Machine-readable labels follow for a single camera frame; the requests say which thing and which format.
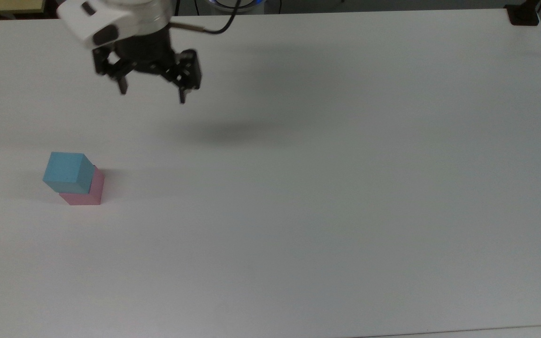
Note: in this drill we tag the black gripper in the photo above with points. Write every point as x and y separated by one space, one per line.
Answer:
146 54

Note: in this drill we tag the blue foam cube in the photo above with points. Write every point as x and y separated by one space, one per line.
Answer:
66 171

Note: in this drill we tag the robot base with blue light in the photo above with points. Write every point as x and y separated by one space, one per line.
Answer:
237 4

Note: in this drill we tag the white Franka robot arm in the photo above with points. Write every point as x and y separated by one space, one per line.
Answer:
111 19

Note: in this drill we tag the pink foam cube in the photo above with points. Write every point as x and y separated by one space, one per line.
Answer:
95 193

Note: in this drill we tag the yellow wooden board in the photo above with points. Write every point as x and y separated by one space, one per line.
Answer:
3 5

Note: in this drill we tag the black camera stand pole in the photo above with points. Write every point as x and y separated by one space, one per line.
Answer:
523 16

